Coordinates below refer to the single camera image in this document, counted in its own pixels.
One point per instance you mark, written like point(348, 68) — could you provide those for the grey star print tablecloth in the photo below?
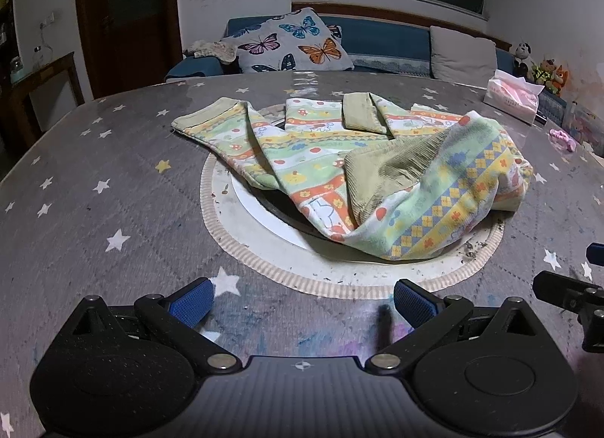
point(118, 174)

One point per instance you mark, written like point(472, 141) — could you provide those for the blue sofa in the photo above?
point(387, 39)

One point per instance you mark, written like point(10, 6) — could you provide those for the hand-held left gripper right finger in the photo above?
point(414, 302)

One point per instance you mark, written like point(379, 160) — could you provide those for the dark wooden door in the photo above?
point(132, 18)

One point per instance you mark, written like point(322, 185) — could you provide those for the panda plush toy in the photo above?
point(522, 53)

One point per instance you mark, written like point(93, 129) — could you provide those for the colourful patterned children's pants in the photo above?
point(306, 159)

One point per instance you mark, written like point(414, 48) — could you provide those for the dark shelf cabinet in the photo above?
point(4, 18)

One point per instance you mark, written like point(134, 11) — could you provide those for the clear plastic storage box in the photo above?
point(585, 126)

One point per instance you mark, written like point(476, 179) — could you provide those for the orange plush toy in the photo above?
point(558, 77)

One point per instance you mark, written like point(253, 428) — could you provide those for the small pink object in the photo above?
point(562, 138)

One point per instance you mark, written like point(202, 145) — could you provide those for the butterfly print pillow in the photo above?
point(283, 46)

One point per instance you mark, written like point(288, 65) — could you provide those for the pink tissue pack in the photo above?
point(512, 93)

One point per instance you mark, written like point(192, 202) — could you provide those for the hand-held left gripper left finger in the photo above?
point(192, 307)

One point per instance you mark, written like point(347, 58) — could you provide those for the crumpled beige cloth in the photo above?
point(212, 49)

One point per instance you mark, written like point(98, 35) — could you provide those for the plain grey pillow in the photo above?
point(460, 53)

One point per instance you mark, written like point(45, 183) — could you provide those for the green yellow plush toy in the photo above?
point(539, 72)

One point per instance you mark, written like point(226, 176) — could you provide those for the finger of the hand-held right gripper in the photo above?
point(596, 252)
point(559, 288)

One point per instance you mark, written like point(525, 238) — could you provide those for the wooden side table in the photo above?
point(47, 70)

